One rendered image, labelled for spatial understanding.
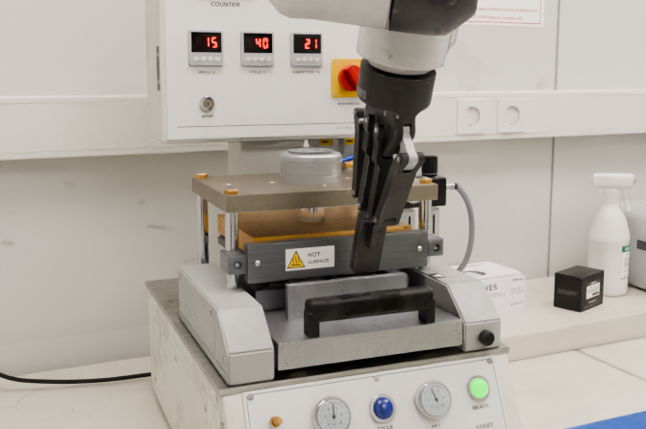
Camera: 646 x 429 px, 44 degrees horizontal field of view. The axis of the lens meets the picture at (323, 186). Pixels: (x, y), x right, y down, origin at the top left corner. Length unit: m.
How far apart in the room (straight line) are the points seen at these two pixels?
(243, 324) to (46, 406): 0.53
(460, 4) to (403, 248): 0.41
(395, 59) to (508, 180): 1.06
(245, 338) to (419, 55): 0.34
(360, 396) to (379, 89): 0.33
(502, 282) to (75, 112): 0.82
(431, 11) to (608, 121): 1.27
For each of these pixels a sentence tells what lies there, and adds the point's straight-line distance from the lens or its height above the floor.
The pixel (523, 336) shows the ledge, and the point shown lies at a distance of 1.46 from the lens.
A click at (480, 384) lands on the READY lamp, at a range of 0.94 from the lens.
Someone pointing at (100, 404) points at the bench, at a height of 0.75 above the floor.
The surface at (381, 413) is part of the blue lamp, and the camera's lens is 0.88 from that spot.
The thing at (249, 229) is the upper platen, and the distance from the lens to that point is 0.97.
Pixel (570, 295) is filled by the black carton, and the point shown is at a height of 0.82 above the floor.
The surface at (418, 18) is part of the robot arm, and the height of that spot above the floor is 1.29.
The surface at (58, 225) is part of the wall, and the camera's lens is 1.42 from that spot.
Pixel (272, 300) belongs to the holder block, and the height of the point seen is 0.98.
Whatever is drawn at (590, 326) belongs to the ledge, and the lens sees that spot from 1.56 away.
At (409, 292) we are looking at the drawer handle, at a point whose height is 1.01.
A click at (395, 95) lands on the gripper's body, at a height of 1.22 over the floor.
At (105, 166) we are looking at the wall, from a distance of 1.42.
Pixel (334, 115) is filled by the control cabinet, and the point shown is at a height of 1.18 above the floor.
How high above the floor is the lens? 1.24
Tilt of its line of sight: 8 degrees down
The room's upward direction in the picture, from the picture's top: straight up
